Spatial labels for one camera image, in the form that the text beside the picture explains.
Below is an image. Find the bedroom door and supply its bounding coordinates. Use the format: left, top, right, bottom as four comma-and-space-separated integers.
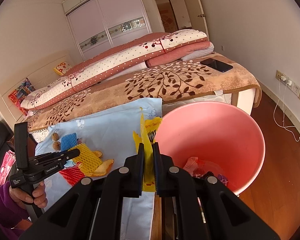
184, 0, 209, 36

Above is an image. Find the black smartphone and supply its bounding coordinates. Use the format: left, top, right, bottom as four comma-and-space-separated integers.
200, 58, 233, 73

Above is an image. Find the colourful cartoon pillow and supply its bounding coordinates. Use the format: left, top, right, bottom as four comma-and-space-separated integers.
8, 77, 36, 116

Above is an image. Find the folded red white quilt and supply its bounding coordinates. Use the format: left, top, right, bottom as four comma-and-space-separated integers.
20, 29, 214, 110

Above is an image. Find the brown leaf pattern blanket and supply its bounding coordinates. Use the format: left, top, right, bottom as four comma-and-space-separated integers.
27, 53, 262, 133

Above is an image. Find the white charging cable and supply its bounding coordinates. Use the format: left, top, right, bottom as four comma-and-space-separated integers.
273, 78, 300, 143

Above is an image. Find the light blue floral cloth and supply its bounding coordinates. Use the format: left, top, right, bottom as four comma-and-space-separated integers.
35, 98, 162, 239

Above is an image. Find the yellow patterned pillow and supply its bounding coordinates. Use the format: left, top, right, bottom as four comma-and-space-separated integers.
53, 61, 72, 76

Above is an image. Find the clear red printed wrapper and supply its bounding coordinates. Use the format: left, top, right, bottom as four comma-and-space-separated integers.
183, 157, 225, 178

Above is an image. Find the orange peel piece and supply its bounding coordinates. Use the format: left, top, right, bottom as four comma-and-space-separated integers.
91, 159, 114, 177

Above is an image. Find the yellow foam fruit net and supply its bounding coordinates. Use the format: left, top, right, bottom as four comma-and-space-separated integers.
70, 144, 103, 177

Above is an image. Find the red foam fruit net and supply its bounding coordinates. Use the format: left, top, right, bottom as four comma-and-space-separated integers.
59, 166, 85, 186

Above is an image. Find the white sliding door wardrobe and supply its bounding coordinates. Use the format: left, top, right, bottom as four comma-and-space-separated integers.
63, 0, 152, 60

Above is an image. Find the blue foam fruit net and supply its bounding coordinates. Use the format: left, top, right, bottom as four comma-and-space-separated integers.
61, 133, 77, 151

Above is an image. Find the purple sleeve forearm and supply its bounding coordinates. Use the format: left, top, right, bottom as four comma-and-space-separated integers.
0, 181, 29, 239

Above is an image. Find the yellow snack bag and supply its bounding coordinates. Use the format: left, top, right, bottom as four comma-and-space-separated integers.
133, 107, 162, 192

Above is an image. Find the walnut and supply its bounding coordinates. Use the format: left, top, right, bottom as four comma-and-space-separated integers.
52, 141, 61, 151
52, 133, 59, 141

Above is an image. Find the pink plastic bucket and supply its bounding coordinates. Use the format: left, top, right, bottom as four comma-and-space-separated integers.
155, 101, 266, 195

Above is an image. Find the person's left hand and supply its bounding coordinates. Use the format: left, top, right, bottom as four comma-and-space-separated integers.
9, 181, 48, 209

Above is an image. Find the wall socket strip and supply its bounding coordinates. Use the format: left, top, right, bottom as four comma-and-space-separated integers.
275, 70, 300, 100

